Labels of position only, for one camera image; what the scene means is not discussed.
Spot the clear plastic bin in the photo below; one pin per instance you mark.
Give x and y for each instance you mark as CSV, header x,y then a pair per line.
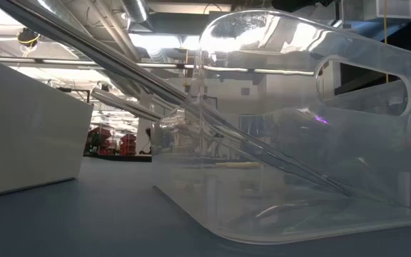
x,y
387,178

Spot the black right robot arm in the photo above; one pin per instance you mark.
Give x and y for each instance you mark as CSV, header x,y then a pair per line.
x,y
305,4

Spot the red storage cabinet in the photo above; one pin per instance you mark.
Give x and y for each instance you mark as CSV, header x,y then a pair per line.
x,y
128,144
100,141

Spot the horizontal ceiling pipe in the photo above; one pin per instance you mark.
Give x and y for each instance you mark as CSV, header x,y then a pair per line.
x,y
280,71

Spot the black ceiling spotlight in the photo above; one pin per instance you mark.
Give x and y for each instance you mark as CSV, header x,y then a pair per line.
x,y
103,86

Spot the blue-grey table mat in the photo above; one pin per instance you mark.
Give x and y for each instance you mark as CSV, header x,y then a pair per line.
x,y
84,221

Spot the white plastic bin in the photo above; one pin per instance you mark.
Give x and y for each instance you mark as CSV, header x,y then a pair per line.
x,y
30,135

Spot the white ceiling unit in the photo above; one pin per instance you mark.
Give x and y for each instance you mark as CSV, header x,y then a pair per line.
x,y
391,9

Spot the silver ceiling air duct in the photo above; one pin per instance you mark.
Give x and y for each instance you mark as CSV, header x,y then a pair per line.
x,y
54,9
137,9

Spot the black ceiling camera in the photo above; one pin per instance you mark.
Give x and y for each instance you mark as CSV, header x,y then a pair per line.
x,y
28,36

